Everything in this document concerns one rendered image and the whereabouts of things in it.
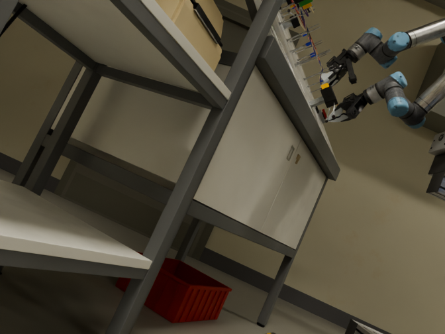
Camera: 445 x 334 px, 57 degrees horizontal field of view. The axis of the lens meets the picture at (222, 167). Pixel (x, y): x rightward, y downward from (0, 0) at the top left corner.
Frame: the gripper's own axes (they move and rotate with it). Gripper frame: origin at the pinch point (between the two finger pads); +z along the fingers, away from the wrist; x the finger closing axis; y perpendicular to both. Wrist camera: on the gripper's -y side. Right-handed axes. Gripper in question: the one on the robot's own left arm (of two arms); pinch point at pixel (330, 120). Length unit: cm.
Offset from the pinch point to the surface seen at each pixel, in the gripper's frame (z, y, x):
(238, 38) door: 87, 172, 39
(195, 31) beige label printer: -25, -95, 70
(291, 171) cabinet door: 8.4, -43.4, 6.8
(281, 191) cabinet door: 14, -50, 4
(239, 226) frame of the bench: 16, -79, 14
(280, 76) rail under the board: -21, -65, 45
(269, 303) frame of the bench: 59, -52, -48
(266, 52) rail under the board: -25, -72, 54
